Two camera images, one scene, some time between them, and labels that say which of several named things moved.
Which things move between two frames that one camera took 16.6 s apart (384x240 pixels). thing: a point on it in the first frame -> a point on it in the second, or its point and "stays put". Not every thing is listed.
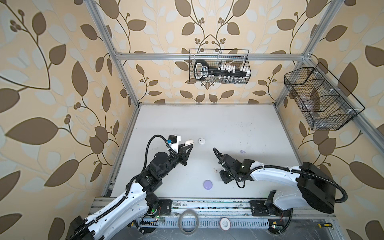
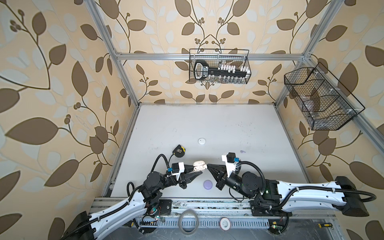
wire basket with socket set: (219, 66) stays put
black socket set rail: (202, 71) stays put
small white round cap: (201, 141) stays put
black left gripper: (182, 156) -> (184, 179)
